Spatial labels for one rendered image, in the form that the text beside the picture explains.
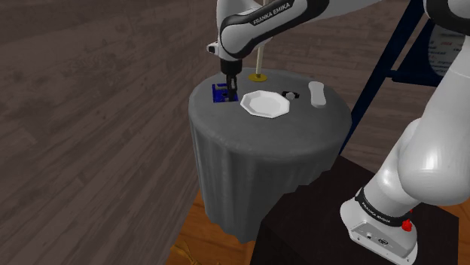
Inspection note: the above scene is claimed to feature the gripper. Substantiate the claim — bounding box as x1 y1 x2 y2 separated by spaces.
219 58 243 102

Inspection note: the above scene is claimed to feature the blue flat square object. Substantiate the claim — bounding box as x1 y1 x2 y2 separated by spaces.
212 83 240 104

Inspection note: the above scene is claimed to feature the white octagonal plate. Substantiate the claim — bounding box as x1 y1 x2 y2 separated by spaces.
240 90 291 120

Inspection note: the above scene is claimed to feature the lamp with gold base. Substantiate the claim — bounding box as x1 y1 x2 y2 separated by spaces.
248 0 269 83

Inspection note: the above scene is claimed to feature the round table with grey cloth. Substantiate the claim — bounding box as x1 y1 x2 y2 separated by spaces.
188 67 353 244

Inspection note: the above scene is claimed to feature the white remote control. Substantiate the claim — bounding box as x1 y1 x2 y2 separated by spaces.
307 81 328 109

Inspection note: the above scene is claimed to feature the dark robot stand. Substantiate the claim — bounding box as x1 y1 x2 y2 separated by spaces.
250 155 460 265

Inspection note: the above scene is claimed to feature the dark blue easel board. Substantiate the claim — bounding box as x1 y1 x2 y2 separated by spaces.
338 0 464 155

